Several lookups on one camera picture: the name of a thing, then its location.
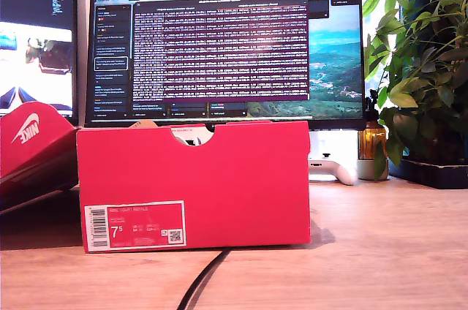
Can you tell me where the red cardboard shoebox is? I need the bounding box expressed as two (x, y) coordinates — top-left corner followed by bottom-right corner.
(0, 102), (311, 254)

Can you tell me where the wide computer monitor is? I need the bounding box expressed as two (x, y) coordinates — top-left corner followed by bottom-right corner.
(84, 0), (367, 131)

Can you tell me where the white game controller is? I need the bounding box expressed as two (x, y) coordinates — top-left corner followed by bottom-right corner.
(309, 152), (360, 186)

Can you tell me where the small white pot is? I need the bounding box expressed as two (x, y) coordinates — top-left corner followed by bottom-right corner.
(357, 158), (390, 181)

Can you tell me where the amber pump bottle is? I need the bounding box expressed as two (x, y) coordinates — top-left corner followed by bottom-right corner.
(358, 88), (388, 162)

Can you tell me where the black plant tray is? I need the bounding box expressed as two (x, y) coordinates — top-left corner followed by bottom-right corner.
(388, 158), (468, 190)

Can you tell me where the green leafy houseplant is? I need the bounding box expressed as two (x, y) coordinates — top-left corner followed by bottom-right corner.
(361, 0), (468, 180)

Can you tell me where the computer monitor with code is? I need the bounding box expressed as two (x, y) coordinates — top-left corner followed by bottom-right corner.
(0, 0), (80, 126)

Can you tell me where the black cable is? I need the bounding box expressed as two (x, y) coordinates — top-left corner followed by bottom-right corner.
(177, 247), (232, 310)

